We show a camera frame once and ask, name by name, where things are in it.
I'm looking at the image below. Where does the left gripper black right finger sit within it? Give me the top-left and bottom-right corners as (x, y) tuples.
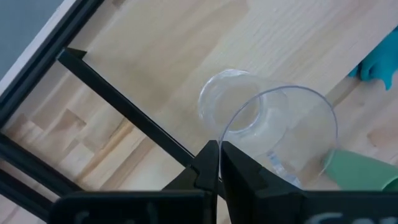
(220, 141), (307, 224)

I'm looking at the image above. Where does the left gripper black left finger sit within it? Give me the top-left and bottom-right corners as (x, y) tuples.
(162, 139), (220, 192)

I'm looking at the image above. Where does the clear plastic cup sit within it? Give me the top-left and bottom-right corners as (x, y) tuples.
(197, 68), (340, 190)

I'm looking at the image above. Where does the green plastic cup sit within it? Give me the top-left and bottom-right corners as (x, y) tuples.
(323, 148), (398, 192)

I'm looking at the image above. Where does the teal microfibre cloth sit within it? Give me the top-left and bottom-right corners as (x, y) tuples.
(347, 26), (398, 91)

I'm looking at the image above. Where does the black aluminium table frame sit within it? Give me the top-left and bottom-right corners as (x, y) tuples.
(0, 0), (105, 223)

